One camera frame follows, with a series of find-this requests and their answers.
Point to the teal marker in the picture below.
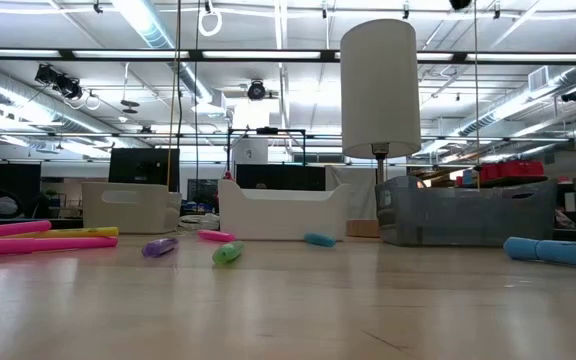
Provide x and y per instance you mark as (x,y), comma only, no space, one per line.
(319,240)

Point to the short pink marker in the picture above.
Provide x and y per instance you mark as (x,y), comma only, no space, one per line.
(216,236)

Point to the green marker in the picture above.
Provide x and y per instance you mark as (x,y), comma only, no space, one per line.
(228,252)

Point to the purple marker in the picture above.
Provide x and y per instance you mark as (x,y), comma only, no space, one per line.
(159,247)

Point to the yellow highlighter marker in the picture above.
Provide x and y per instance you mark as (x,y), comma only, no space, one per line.
(78,232)

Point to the long pink marker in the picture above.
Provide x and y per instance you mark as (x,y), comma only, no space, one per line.
(8,230)
(43,245)

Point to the blue marker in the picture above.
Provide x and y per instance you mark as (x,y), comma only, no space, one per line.
(568,254)

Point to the wide black screen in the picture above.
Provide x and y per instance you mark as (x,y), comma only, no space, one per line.
(280,176)

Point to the white plastic bin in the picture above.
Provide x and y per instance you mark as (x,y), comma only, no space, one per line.
(283,220)

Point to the white numbered box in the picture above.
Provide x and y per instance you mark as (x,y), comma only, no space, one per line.
(250,150)

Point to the white hanging sheet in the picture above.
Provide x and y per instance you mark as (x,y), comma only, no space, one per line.
(350,190)

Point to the white shade table lamp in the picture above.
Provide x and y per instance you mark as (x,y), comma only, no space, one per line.
(380,90)

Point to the black monitor screen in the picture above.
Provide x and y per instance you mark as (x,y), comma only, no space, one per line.
(143,170)

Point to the light grey plastic bin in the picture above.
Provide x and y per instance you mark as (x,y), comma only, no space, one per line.
(128,215)

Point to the black overhead light beam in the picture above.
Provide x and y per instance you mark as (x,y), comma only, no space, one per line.
(460,56)

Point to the red storage boxes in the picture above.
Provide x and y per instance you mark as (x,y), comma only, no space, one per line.
(513,171)

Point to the black ceiling camera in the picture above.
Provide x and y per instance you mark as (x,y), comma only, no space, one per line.
(256,90)
(573,95)
(60,82)

